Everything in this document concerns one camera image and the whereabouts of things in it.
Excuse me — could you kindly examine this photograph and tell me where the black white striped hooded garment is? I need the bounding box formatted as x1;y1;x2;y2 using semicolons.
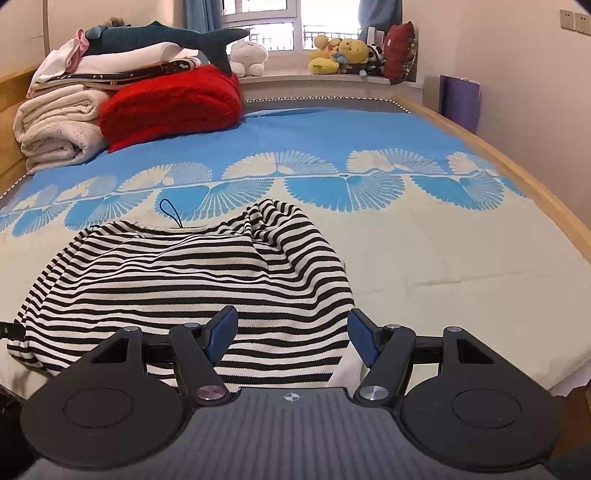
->
7;199;362;389

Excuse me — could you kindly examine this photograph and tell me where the blue cream patterned bedsheet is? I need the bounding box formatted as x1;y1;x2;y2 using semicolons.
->
1;108;590;398

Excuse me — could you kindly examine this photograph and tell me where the cream folded blanket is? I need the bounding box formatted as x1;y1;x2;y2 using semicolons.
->
13;85;111;175

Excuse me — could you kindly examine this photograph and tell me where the red folded blanket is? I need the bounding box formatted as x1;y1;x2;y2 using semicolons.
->
99;65;242;152

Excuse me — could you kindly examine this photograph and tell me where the dark navy patterned cloth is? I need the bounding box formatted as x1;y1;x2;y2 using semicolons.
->
27;57;201;97

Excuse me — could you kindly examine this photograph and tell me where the white plush toy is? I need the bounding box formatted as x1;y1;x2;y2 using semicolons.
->
229;41;269;78

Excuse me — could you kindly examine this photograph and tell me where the pink cloth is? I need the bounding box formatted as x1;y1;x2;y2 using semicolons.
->
29;29;89;90

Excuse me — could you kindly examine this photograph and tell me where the white folded quilt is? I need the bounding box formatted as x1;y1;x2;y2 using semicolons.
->
29;41;195;86

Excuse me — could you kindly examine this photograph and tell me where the yellow plush toy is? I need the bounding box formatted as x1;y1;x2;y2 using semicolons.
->
308;38;383;77

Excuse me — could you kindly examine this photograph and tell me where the dark blue shark plush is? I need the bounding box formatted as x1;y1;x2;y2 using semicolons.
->
85;21;249;76

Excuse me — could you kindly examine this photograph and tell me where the dark red cushion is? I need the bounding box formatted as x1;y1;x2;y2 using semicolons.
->
383;21;418;84

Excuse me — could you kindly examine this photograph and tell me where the yellow duck plush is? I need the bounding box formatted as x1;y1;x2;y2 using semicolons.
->
308;34;331;60

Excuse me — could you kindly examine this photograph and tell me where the blue curtain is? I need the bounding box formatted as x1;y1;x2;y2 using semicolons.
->
183;0;222;33

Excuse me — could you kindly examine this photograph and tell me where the wooden bed frame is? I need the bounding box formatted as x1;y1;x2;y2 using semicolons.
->
1;69;590;259

